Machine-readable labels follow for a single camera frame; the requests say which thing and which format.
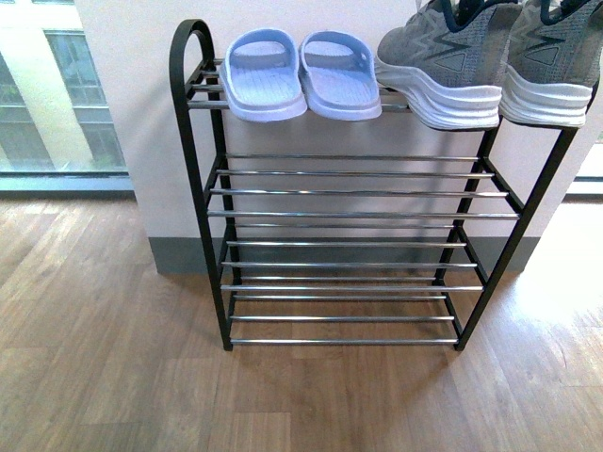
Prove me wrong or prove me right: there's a light blue slide slipper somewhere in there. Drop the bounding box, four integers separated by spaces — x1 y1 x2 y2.
299 30 382 121

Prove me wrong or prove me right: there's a grey knit sneaker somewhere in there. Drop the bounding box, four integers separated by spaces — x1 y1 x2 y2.
499 1 602 128
375 1 521 130

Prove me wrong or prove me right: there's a black metal shoe rack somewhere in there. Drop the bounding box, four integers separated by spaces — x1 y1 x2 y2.
169 20 577 350

